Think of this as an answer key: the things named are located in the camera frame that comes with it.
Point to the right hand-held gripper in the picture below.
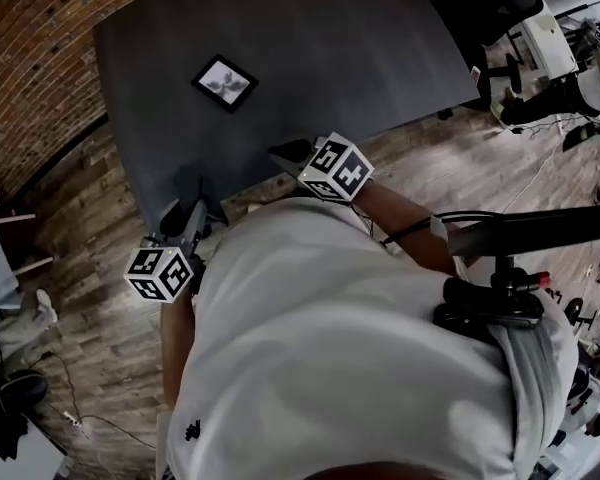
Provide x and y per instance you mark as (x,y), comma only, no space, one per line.
(332,168)

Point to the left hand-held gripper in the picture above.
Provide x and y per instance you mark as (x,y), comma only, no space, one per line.
(166,263)

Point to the black picture frame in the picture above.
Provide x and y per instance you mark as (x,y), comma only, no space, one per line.
(224,83)

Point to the person's left forearm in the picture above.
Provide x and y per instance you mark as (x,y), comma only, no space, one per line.
(176,348)

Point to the person's right forearm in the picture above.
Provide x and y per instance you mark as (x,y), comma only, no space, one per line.
(405,228)

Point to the white shoe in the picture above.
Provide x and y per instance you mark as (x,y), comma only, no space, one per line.
(46,308)

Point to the person's white t-shirt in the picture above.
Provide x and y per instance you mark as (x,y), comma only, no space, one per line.
(330,348)

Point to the black office chair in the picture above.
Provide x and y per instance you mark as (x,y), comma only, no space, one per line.
(490,3)

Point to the white power strip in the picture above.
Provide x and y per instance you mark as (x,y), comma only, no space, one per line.
(73,419)

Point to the black bag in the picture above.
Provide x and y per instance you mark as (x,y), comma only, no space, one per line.
(17,393)

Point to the black mounting bar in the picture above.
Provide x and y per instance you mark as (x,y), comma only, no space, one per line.
(540,228)

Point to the black clamp with red tip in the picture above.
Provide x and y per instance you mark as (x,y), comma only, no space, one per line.
(517,283)

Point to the white cabinet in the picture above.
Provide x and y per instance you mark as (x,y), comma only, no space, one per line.
(550,43)

